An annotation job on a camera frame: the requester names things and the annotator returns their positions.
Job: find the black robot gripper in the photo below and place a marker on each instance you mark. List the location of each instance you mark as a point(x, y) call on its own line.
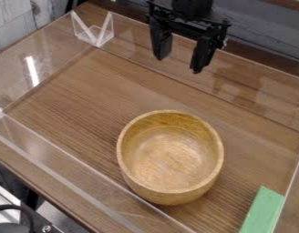
point(192, 19)

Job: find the long green block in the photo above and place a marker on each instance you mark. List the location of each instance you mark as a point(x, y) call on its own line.
point(263, 212)

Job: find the brown wooden bowl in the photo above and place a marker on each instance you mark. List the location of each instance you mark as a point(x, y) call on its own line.
point(171, 155)

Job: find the clear acrylic corner bracket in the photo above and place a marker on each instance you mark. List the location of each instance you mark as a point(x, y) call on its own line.
point(96, 35)

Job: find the clear acrylic tray wall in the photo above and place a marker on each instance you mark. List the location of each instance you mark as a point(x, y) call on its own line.
point(80, 191)

